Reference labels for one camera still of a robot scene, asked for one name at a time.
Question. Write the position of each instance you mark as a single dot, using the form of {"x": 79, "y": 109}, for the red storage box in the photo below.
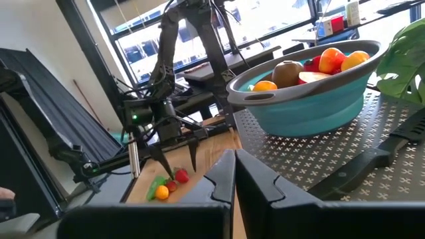
{"x": 338, "y": 23}

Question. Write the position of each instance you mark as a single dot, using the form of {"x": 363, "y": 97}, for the blue collapsible colander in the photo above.
{"x": 308, "y": 113}

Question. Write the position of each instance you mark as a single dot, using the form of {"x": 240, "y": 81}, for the black ribbed panel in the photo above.
{"x": 66, "y": 109}

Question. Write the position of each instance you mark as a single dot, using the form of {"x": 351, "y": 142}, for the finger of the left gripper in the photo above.
{"x": 162, "y": 162}
{"x": 193, "y": 156}

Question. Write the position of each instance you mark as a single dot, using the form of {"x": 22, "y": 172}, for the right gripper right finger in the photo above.
{"x": 299, "y": 222}

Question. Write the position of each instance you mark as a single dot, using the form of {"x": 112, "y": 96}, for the dark brown toy fruit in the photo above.
{"x": 287, "y": 73}

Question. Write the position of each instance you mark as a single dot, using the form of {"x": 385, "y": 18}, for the red toy strawberry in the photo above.
{"x": 312, "y": 64}
{"x": 182, "y": 176}

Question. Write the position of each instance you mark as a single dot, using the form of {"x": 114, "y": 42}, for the black kitchen knife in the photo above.
{"x": 358, "y": 169}

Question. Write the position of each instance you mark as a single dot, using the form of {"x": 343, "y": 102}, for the teal bin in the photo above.
{"x": 119, "y": 137}

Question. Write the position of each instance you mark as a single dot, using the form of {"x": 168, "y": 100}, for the person's hand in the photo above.
{"x": 6, "y": 193}

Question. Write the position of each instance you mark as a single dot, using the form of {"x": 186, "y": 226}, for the red apple half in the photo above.
{"x": 313, "y": 77}

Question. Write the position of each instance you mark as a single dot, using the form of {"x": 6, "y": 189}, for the grey desk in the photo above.
{"x": 232, "y": 58}

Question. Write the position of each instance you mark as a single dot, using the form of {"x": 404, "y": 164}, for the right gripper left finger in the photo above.
{"x": 149, "y": 222}

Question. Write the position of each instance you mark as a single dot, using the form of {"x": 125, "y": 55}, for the green pear-shaped fruit half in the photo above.
{"x": 153, "y": 186}

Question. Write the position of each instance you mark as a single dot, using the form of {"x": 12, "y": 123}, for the green plant in white pot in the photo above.
{"x": 405, "y": 63}

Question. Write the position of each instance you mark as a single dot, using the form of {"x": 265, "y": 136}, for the large window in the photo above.
{"x": 265, "y": 20}

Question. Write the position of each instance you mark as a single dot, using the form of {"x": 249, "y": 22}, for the silver frame bracket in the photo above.
{"x": 133, "y": 156}

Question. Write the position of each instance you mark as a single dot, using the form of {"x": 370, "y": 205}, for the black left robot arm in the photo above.
{"x": 199, "y": 40}

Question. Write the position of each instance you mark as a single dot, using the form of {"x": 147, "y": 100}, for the grey perforated metal stand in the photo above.
{"x": 299, "y": 156}

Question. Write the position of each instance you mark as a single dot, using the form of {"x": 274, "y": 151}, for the black aluminium rig frame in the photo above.
{"x": 96, "y": 66}

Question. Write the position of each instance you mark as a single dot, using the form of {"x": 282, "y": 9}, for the small red toy fruit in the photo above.
{"x": 171, "y": 186}

